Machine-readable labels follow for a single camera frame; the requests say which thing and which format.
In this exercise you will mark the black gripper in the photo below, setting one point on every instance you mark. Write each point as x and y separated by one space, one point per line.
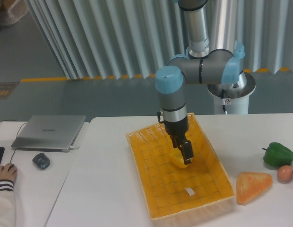
176 131

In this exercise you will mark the yellow bell pepper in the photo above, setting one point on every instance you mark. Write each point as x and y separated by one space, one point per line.
176 158

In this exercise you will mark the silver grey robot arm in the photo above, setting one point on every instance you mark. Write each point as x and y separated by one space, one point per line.
210 60

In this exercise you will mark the striped white sleeve forearm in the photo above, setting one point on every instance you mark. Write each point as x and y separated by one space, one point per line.
7 204

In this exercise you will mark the green bell pepper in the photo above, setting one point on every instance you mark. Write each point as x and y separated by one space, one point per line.
277 155

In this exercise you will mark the person's hand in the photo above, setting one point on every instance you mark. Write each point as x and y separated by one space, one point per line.
6 175

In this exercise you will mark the white paper label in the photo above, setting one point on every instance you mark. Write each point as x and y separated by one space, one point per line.
190 191

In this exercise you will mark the yellow woven basket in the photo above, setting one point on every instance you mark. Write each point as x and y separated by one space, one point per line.
164 184

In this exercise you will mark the triangular toast bread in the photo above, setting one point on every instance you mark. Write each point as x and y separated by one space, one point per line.
250 185

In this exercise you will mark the brown egg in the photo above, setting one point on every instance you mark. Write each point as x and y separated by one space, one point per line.
284 173

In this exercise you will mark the silver laptop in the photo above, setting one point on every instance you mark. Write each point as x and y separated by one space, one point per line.
50 133

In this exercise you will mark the grey folding partition screen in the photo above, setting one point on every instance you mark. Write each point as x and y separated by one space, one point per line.
134 38

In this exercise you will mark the dark grey puck device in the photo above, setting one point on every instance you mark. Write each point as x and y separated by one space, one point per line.
41 161

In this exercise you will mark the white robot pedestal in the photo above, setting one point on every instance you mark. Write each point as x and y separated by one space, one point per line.
233 98

